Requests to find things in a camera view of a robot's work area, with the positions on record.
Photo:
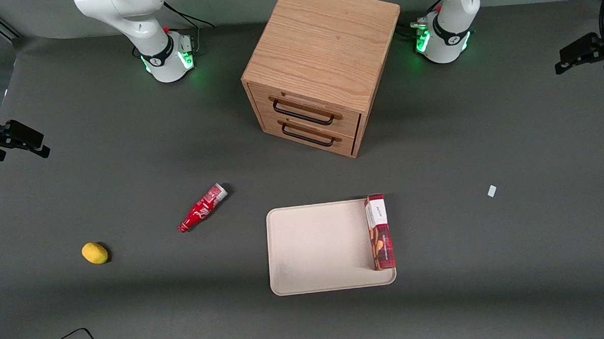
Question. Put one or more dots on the red cookie box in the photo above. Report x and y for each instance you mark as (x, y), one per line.
(380, 232)

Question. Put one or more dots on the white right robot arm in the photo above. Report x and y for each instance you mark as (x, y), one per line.
(137, 24)

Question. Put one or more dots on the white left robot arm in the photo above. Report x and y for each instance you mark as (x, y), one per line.
(446, 36)

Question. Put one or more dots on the beige rectangular tray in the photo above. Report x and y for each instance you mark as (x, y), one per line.
(320, 247)

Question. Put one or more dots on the yellow lemon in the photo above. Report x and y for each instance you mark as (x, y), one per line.
(94, 253)

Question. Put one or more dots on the small white paper scrap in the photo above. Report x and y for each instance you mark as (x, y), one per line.
(491, 191)

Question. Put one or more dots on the red cola bottle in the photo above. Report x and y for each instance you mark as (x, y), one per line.
(202, 208)

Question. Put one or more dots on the wooden drawer front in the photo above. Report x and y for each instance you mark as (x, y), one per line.
(272, 126)
(351, 121)

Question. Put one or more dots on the wooden drawer cabinet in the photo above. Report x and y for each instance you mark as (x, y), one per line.
(322, 41)

